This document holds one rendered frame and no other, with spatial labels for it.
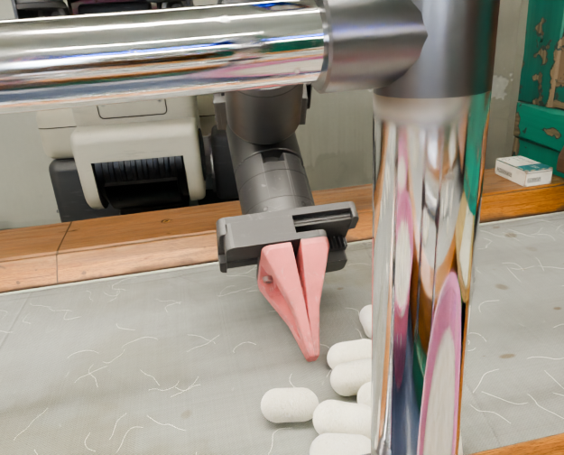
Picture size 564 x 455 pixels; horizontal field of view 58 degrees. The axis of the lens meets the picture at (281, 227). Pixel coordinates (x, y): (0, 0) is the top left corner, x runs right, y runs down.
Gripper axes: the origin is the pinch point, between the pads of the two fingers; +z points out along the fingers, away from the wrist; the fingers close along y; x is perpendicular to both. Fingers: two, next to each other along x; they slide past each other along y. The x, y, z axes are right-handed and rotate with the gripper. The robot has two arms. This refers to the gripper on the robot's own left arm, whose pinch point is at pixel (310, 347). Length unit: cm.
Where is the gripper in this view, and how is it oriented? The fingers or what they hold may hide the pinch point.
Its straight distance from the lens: 35.7
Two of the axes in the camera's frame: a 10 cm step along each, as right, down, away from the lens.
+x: -0.9, 4.9, 8.7
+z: 2.0, 8.6, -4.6
